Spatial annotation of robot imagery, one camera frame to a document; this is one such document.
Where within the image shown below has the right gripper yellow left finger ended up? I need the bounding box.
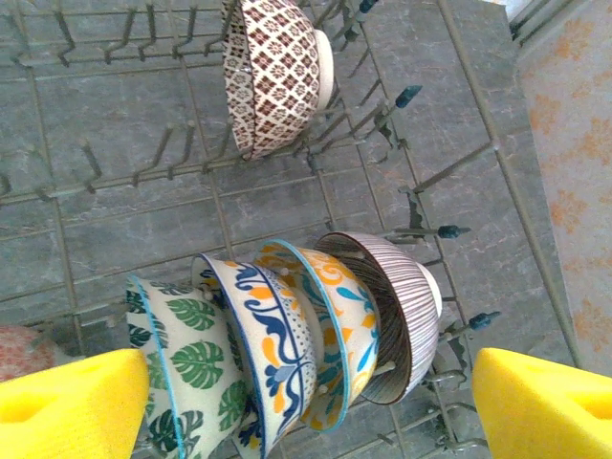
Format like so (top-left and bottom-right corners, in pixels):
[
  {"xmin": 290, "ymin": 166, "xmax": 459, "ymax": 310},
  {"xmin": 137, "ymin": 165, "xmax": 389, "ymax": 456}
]
[{"xmin": 0, "ymin": 347, "xmax": 150, "ymax": 459}]

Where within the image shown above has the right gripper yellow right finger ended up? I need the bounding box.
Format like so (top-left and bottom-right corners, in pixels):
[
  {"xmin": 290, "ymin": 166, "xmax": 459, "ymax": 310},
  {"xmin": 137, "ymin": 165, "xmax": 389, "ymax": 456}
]
[{"xmin": 471, "ymin": 347, "xmax": 612, "ymax": 459}]

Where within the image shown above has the green leaf pattern bowl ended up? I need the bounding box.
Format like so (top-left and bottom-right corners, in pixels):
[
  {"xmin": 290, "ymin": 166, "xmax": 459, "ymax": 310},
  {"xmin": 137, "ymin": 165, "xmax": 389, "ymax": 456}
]
[{"xmin": 124, "ymin": 274, "xmax": 262, "ymax": 459}]

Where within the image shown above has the pink patterned bowl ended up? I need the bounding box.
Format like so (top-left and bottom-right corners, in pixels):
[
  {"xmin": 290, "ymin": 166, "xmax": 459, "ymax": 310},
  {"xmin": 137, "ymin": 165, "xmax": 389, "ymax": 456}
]
[{"xmin": 313, "ymin": 231, "xmax": 444, "ymax": 406}]

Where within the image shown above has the navy and yellow bowl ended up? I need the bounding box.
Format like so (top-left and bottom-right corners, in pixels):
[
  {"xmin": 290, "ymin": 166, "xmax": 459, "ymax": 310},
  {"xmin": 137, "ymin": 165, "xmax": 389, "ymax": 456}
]
[{"xmin": 190, "ymin": 251, "xmax": 319, "ymax": 459}]

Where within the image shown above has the orange and teal bowl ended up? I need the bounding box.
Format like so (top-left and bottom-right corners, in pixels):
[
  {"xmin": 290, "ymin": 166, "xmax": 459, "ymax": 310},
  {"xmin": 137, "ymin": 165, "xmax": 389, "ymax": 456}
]
[{"xmin": 252, "ymin": 238, "xmax": 383, "ymax": 434}]

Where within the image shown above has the grey wire dish rack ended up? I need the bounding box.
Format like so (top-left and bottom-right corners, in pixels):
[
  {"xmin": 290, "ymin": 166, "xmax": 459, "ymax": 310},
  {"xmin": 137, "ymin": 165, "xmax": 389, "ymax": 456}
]
[{"xmin": 0, "ymin": 0, "xmax": 587, "ymax": 459}]

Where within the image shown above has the brown diamond pattern bowl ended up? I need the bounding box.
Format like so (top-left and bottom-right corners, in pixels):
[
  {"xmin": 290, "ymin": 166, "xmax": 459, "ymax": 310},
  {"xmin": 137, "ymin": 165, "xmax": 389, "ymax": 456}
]
[{"xmin": 222, "ymin": 0, "xmax": 335, "ymax": 162}]

